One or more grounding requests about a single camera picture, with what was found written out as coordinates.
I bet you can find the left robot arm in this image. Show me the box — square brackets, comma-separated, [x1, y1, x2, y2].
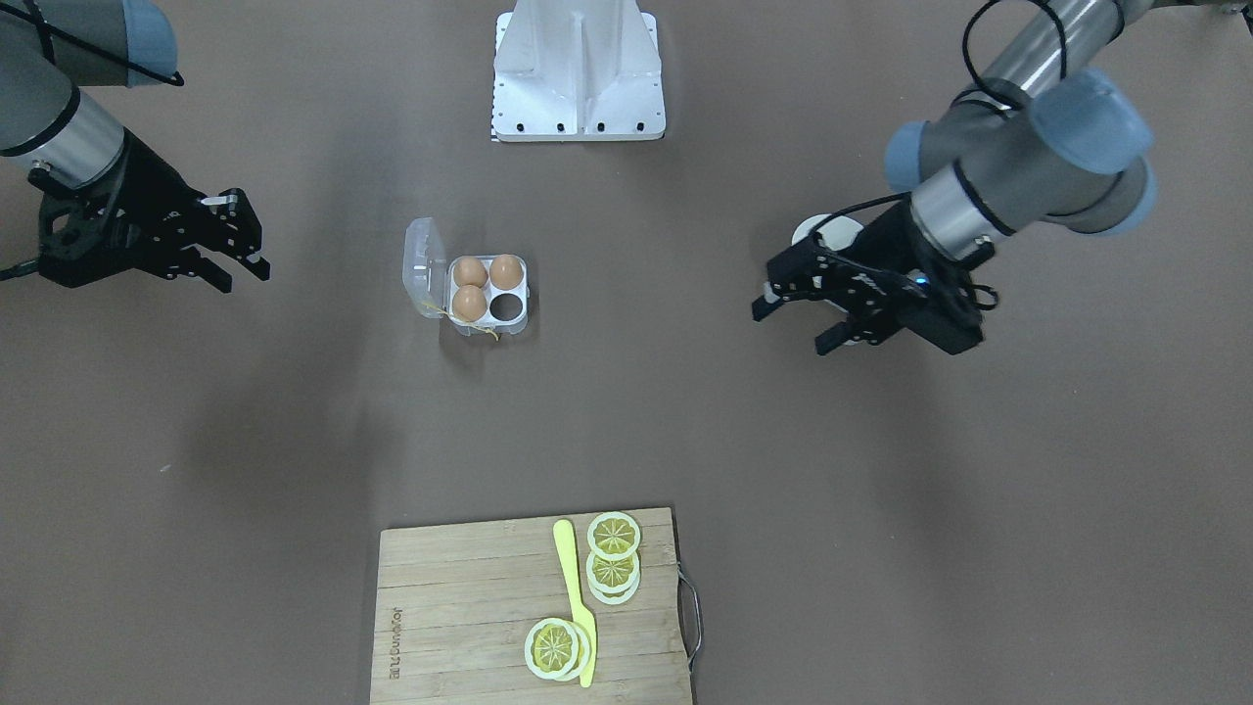
[752, 1, 1158, 354]

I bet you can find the brown egg rear slot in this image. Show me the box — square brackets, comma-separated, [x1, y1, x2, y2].
[452, 258, 487, 287]

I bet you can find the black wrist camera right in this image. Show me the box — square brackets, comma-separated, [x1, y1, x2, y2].
[1, 162, 129, 287]

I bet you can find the brown egg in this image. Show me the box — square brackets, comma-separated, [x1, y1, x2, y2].
[487, 254, 528, 291]

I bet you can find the wooden cutting board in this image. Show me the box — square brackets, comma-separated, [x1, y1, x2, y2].
[370, 507, 698, 704]

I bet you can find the brown egg front slot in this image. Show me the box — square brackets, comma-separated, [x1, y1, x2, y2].
[450, 286, 489, 324]

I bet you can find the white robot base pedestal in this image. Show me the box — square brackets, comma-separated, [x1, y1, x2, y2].
[489, 1, 667, 143]

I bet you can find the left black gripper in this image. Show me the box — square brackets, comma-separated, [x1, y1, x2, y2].
[752, 202, 980, 354]

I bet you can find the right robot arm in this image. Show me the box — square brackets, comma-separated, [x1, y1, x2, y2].
[1, 1, 269, 293]

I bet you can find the clear plastic egg box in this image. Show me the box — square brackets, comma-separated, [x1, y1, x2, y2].
[401, 217, 530, 339]

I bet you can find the white round bowl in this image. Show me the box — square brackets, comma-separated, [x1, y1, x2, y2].
[792, 214, 885, 299]

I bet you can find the lemon slice middle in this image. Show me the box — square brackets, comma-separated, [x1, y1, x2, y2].
[585, 552, 642, 605]

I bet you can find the brown egg slot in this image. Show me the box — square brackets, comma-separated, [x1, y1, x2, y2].
[450, 286, 489, 324]
[452, 258, 487, 287]

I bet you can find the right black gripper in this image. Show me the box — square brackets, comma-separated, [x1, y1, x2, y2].
[93, 131, 269, 294]

